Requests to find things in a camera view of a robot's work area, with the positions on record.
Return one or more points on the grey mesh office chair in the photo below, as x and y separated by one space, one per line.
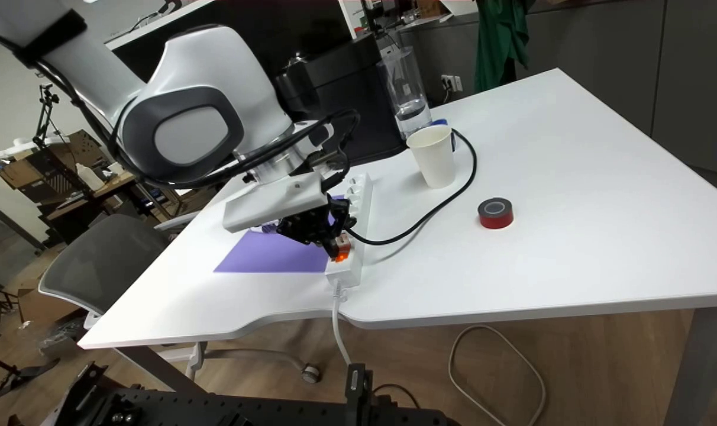
99 264

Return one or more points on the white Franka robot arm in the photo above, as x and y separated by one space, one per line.
201 86

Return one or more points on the white wall outlet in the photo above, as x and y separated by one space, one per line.
450 83

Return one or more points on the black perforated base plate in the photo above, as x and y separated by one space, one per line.
216 406

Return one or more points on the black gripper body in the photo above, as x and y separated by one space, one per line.
304 224

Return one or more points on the white power strip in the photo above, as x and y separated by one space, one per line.
356 270

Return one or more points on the purple mat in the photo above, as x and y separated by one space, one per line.
270 255

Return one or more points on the black coffee machine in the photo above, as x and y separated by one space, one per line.
335 86

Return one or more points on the green cloth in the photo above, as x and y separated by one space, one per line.
500 38

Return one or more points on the clear plastic water tank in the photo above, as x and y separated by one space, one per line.
406 86

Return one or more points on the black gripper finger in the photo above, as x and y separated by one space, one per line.
332 244
343 214

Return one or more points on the red tape roll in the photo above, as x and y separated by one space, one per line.
496 214

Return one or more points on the white paper cup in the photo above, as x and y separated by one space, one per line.
435 158

